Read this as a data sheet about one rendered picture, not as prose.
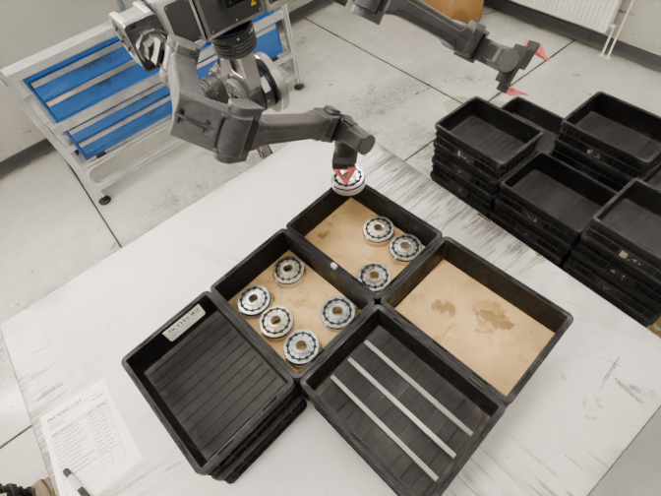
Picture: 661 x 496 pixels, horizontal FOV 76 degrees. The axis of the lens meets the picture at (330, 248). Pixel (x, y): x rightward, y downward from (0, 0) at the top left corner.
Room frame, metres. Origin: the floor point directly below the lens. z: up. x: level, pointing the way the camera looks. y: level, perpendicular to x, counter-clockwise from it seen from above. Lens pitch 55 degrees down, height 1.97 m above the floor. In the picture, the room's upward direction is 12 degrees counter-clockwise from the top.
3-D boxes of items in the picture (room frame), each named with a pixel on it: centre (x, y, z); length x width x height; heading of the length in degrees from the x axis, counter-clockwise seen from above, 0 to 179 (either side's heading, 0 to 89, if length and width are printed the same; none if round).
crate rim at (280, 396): (0.43, 0.39, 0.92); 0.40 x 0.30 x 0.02; 35
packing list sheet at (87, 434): (0.39, 0.83, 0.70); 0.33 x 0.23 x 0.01; 29
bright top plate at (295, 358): (0.48, 0.14, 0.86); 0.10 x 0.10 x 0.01
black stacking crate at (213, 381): (0.43, 0.39, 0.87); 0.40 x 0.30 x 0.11; 35
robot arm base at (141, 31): (1.07, 0.32, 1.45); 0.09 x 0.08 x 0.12; 119
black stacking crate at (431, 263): (0.45, -0.33, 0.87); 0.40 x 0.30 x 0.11; 35
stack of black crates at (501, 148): (1.46, -0.83, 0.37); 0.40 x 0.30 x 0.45; 29
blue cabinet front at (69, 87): (2.37, 1.05, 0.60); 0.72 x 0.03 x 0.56; 119
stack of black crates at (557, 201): (1.11, -1.03, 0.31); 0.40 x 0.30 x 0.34; 29
